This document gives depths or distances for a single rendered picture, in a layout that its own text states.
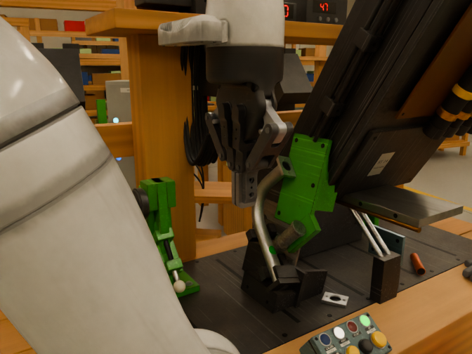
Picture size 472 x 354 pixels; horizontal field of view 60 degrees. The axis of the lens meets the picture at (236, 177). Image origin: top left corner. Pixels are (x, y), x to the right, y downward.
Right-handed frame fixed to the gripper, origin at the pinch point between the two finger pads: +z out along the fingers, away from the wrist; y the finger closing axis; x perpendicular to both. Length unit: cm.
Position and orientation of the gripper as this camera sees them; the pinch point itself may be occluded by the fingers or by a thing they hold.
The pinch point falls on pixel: (244, 188)
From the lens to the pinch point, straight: 42.9
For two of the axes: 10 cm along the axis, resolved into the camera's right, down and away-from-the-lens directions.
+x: -8.4, 1.4, -5.2
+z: 0.0, 9.7, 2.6
